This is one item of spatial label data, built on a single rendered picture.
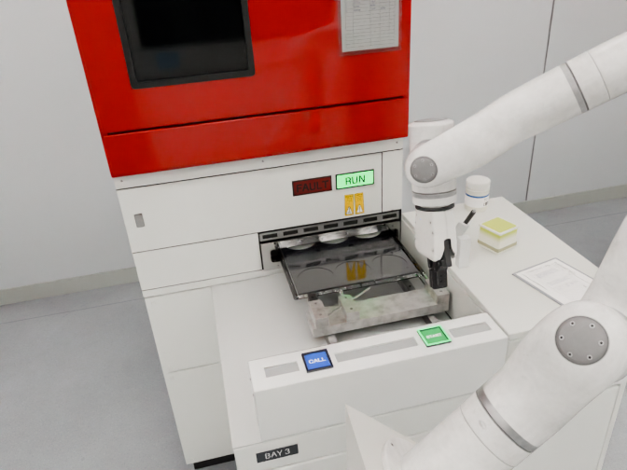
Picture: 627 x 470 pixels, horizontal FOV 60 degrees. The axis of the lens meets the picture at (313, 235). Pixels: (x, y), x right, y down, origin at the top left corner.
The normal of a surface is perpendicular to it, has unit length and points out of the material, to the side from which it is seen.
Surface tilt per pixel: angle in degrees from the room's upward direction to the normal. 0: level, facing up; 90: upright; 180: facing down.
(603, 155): 90
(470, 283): 0
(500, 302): 0
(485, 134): 61
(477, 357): 90
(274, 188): 90
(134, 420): 0
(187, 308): 90
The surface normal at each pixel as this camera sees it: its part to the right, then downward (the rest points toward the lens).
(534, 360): -0.91, 0.17
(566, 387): -0.70, 0.43
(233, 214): 0.23, 0.45
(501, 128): 0.37, -0.08
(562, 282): -0.06, -0.87
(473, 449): -0.42, -0.07
